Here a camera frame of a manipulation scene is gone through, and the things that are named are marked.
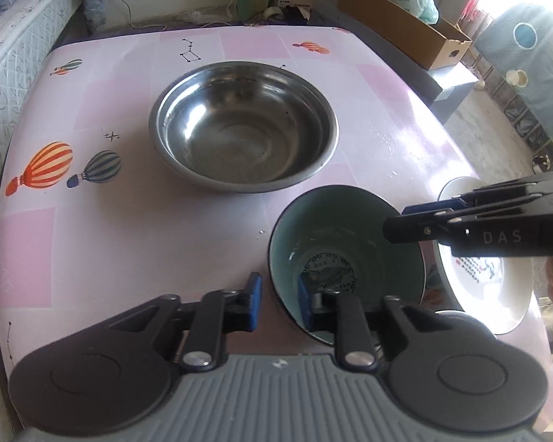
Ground grey box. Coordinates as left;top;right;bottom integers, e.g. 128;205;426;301
426;62;480;125

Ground teal ceramic bowl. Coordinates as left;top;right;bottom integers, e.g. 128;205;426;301
268;185;427;346

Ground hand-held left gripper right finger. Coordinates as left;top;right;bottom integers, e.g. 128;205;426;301
298;275;448;373

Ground white quilted mattress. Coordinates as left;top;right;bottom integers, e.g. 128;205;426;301
0;0;86;424

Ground stainless steel plate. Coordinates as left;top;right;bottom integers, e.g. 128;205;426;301
421;239;462;314

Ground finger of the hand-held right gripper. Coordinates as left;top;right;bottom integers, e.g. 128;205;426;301
403;179;535;215
382;212;471;245

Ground white ceramic plate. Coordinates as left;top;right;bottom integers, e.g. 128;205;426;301
435;177;533;334

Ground blue printed cloth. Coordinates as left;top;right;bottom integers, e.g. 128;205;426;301
474;2;553;162

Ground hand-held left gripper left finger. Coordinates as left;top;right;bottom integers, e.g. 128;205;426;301
106;273;263;375

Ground long brown cardboard box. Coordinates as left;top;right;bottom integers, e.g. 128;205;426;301
336;0;473;71

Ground pink printed tablecloth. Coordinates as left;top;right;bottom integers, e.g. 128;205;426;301
0;23;553;434

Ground stainless steel bowl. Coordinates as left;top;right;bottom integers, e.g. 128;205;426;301
148;61;339;194

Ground small green bin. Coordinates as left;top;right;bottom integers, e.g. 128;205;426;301
233;0;272;24

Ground pink hanging clothes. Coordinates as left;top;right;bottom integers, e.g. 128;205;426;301
461;0;494;26

